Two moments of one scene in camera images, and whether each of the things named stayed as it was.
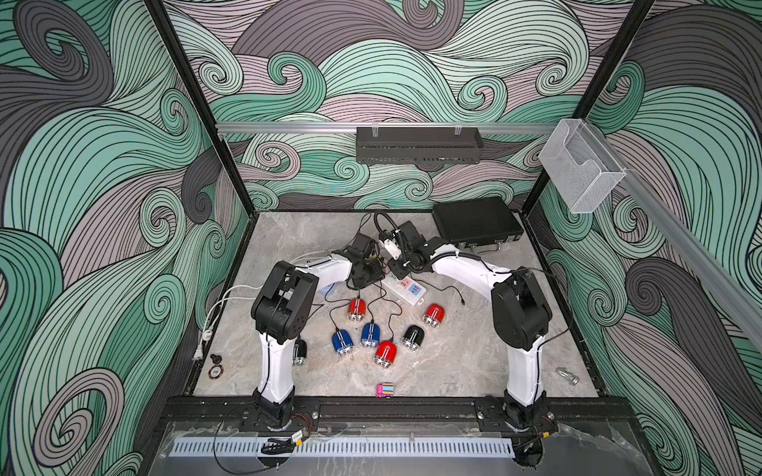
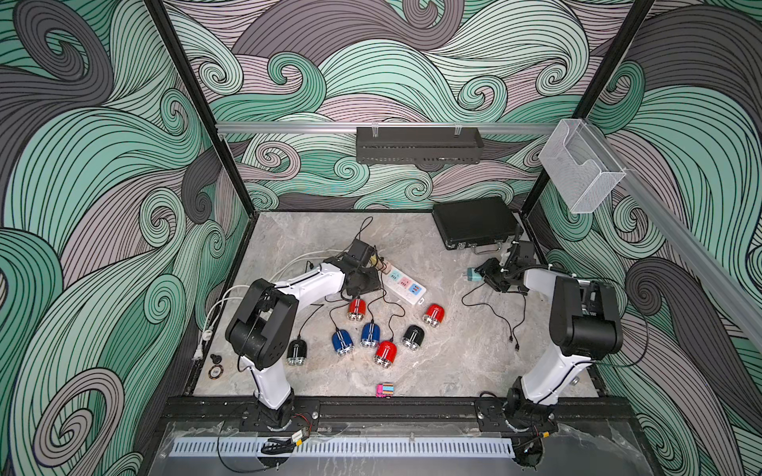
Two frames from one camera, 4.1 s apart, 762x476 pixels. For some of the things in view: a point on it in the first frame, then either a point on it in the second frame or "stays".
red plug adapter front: x=386 y=353 stays
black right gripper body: x=402 y=263 → x=496 y=275
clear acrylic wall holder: x=582 y=171 stays
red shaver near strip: x=356 y=309 stays
